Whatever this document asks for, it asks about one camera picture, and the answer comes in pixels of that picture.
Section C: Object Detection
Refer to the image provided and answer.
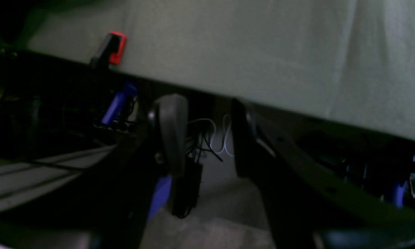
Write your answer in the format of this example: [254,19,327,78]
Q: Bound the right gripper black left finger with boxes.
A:
[148,94,203,219]

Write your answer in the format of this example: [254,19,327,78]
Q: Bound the red black clamp middle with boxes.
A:
[89,31,127,70]

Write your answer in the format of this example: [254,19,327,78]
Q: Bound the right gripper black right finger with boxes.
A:
[231,98,415,249]

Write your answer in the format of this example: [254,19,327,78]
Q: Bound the white cable bundle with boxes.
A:
[188,116,236,156]

